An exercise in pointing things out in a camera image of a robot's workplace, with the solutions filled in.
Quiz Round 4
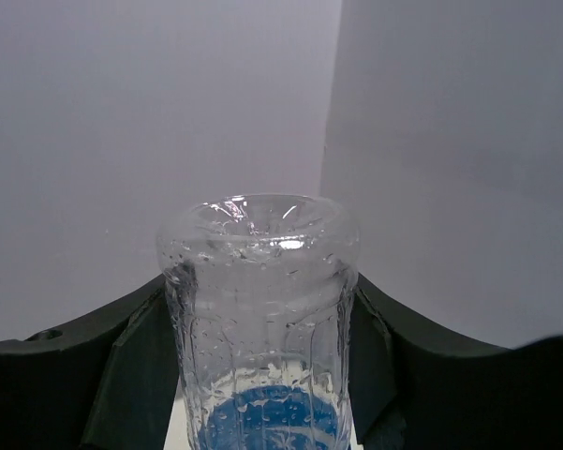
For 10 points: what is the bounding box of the clear bottle blue label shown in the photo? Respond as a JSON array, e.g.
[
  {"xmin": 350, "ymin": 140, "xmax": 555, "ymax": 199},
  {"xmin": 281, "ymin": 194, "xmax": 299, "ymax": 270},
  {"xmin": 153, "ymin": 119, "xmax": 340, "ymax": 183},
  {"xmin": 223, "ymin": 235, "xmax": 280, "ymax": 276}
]
[{"xmin": 156, "ymin": 194, "xmax": 359, "ymax": 449}]

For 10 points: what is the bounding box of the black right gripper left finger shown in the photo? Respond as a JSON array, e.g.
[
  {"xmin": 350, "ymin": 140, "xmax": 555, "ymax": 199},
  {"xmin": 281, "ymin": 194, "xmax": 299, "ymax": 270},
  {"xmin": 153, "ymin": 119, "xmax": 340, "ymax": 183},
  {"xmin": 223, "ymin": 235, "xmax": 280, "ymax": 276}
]
[{"xmin": 0, "ymin": 276, "xmax": 178, "ymax": 449}]

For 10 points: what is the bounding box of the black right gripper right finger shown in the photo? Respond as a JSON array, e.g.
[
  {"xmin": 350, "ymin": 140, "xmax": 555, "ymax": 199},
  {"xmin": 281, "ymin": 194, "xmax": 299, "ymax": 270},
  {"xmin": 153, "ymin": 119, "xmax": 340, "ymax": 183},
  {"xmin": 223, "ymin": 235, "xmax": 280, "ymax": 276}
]
[{"xmin": 349, "ymin": 277, "xmax": 563, "ymax": 449}]

